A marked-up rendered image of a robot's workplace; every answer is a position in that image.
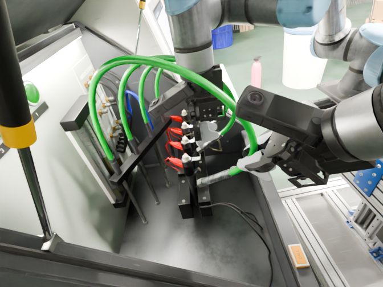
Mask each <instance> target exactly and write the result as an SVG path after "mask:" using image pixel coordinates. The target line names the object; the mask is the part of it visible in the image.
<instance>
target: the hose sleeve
mask: <svg viewBox="0 0 383 287"><path fill-rule="evenodd" d="M230 177H232V176H230V175H229V169H227V170H224V171H221V172H219V173H216V174H213V175H209V176H208V177H205V178H202V183H203V185H209V184H212V183H214V182H218V181H221V180H224V179H228V178H230Z"/></svg>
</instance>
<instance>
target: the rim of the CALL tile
mask: <svg viewBox="0 0 383 287"><path fill-rule="evenodd" d="M296 245H299V246H300V247H301V250H302V252H303V255H304V257H305V259H306V261H307V264H297V262H296V259H295V256H294V254H293V252H292V249H291V246H296ZM288 247H289V249H290V252H291V254H292V258H293V260H294V262H295V265H296V267H304V266H309V262H308V260H307V258H306V255H305V253H304V251H303V249H302V246H301V244H293V245H288Z"/></svg>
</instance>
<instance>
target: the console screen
mask: <svg viewBox="0 0 383 287"><path fill-rule="evenodd" d="M147 6H148V8H149V11H150V13H151V15H152V17H153V19H154V21H155V23H156V25H157V27H158V30H159V32H160V34H161V36H162V38H163V40H164V42H165V44H166V47H167V49H168V51H169V53H170V54H171V55H174V49H173V43H172V38H171V34H170V29H169V23H168V18H167V14H166V13H165V9H164V6H163V4H162V2H161V0H150V1H149V2H148V3H147Z"/></svg>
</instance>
